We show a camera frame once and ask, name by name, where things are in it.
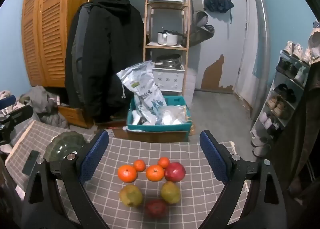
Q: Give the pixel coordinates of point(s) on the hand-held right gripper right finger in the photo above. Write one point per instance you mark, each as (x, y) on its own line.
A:
(213, 160)

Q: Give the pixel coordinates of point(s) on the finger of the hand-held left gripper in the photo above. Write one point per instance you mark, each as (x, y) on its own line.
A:
(7, 100)
(17, 116)

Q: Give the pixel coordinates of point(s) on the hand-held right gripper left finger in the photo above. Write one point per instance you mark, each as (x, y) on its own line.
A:
(93, 157)

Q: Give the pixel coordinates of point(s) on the dark green glass plate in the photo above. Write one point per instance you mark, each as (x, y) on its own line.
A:
(62, 144)

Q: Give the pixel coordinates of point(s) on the orange tangerine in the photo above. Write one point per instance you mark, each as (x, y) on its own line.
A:
(127, 173)
(139, 165)
(163, 162)
(155, 172)

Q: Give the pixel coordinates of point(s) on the red apple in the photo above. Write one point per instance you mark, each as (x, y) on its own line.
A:
(175, 171)
(156, 208)

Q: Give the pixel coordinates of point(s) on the yellow-green pear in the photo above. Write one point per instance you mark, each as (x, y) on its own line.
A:
(130, 195)
(170, 192)

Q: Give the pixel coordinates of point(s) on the grey clothes pile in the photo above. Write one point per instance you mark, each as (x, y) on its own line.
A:
(40, 99)

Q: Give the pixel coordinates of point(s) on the black smartphone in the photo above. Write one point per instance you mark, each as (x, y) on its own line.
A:
(30, 162)

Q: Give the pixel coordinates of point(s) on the grey checked tablecloth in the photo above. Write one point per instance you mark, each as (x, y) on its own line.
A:
(175, 149)

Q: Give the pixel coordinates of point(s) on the wooden drawer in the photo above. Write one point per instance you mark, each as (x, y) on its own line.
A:
(75, 116)

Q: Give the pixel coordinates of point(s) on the clear plastic bag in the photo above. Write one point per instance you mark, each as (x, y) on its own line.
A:
(172, 116)

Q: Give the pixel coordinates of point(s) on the teal plastic crate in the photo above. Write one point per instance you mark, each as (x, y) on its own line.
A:
(160, 127)

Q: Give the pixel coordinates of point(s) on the brown cardboard box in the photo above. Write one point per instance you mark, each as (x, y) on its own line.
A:
(155, 137)

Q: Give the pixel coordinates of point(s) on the wooden louvred wardrobe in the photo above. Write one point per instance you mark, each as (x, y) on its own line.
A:
(50, 31)

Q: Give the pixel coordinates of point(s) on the dark grey jacket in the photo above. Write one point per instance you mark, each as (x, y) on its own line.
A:
(76, 51)

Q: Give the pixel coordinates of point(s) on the white printed rice bag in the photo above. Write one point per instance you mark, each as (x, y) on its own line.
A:
(145, 88)

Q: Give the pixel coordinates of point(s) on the white perforated drawer box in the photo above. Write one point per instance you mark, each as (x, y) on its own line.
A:
(167, 78)

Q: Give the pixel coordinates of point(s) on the black hooded coat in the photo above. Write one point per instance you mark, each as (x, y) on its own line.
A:
(110, 56)

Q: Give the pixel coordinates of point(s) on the steel steamer pot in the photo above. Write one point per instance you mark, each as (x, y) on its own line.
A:
(168, 63)

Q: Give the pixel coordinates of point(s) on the pale door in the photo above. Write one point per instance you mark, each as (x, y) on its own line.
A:
(225, 43)

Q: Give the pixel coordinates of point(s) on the wooden shelf rack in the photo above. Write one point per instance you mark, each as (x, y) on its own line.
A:
(165, 48)

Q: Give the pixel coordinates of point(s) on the white pot with lid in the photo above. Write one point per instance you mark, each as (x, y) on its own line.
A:
(166, 38)

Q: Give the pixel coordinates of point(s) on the grey cap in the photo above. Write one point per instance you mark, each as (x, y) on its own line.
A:
(200, 18)

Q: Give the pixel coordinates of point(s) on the pale crumpled bag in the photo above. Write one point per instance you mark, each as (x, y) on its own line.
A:
(315, 41)

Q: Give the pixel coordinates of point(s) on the dark blue umbrella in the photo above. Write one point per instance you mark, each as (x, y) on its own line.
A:
(217, 3)

